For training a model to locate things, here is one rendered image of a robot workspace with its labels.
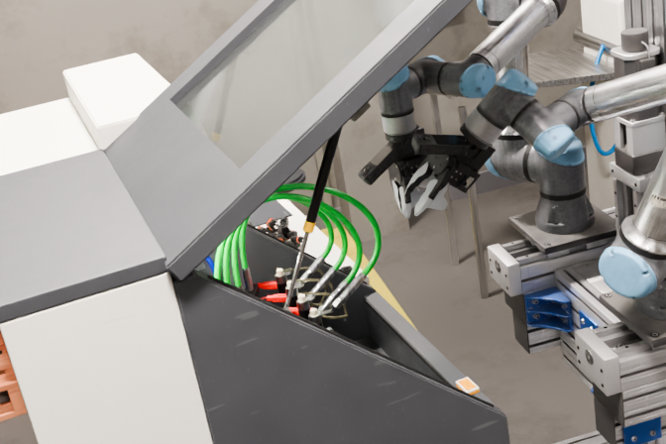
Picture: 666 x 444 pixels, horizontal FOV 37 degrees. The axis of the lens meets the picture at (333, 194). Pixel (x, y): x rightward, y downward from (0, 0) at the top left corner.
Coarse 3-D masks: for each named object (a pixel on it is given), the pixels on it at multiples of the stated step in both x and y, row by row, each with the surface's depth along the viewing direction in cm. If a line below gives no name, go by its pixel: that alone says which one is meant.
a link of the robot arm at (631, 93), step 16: (624, 80) 195; (640, 80) 192; (656, 80) 189; (576, 96) 204; (592, 96) 200; (608, 96) 197; (624, 96) 195; (640, 96) 192; (656, 96) 190; (576, 112) 202; (592, 112) 201; (608, 112) 199; (624, 112) 197; (576, 128) 203
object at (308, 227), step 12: (336, 144) 169; (324, 156) 170; (324, 168) 170; (324, 180) 170; (312, 204) 172; (312, 216) 172; (312, 228) 173; (300, 252) 174; (300, 264) 175; (288, 300) 177
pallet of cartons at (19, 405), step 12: (0, 336) 446; (0, 348) 439; (0, 360) 426; (0, 372) 444; (12, 372) 415; (0, 384) 407; (12, 384) 406; (12, 396) 408; (0, 408) 414; (12, 408) 413; (24, 408) 411; (0, 420) 409
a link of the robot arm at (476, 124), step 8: (472, 112) 204; (472, 120) 203; (480, 120) 202; (472, 128) 203; (480, 128) 202; (488, 128) 201; (496, 128) 202; (480, 136) 202; (488, 136) 202; (496, 136) 203; (488, 144) 205
